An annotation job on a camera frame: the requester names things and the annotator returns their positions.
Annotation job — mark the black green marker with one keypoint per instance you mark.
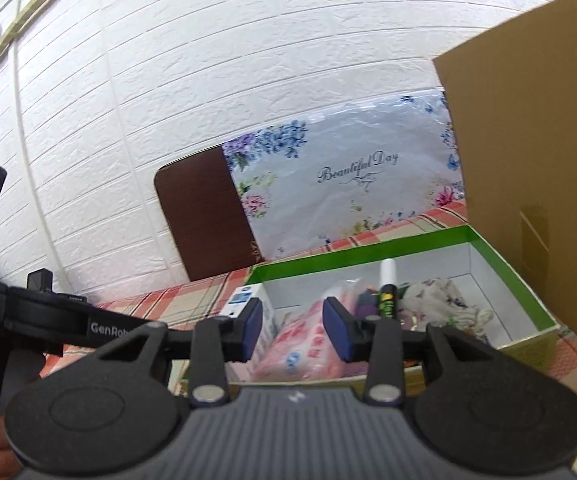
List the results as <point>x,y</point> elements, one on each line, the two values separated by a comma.
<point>387,305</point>

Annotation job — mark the brown wooden headboard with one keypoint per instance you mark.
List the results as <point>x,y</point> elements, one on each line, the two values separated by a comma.
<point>203,215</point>

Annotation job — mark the green cardboard box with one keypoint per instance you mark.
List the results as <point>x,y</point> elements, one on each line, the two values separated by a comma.
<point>358,255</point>

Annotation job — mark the gold wall trim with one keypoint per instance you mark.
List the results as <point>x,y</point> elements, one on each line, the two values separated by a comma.
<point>33,2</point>

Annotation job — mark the brown cardboard box flap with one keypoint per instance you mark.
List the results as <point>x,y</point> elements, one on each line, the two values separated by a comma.
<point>533,135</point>

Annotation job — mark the white blue-print box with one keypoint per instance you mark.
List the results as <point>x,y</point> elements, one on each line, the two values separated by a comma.
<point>241,300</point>

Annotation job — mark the plaid cloth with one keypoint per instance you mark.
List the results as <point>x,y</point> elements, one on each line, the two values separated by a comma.
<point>193,295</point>

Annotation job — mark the floral plastic bag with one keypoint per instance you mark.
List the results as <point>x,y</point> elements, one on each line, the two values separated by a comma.
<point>343,195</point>

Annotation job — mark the purple small item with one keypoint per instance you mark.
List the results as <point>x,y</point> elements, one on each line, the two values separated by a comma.
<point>366,305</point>

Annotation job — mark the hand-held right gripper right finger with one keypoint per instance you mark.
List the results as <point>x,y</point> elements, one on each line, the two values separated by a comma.
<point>336,327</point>

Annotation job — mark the floral white cloth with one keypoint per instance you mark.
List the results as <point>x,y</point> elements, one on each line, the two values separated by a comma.
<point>443,305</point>

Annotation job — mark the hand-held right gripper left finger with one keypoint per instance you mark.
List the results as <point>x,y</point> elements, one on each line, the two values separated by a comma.
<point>251,327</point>

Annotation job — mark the pink tissue packet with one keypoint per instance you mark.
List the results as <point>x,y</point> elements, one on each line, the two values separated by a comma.
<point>298,350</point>

